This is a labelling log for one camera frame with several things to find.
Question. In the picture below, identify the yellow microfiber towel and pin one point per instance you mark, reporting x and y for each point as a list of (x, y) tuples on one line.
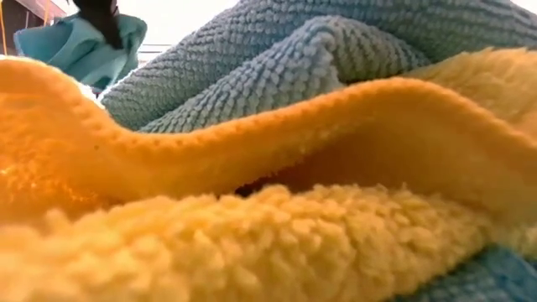
[(251, 235)]

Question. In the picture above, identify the teal microfiber towel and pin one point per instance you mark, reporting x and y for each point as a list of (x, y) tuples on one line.
[(251, 63)]

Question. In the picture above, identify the white blue-edged bar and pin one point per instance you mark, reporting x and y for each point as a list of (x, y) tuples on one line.
[(155, 45)]

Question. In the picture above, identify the light blue cloth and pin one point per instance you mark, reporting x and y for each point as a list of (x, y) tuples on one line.
[(84, 50)]

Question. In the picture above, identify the dark brown shelving unit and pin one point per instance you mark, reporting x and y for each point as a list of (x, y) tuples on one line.
[(17, 21)]

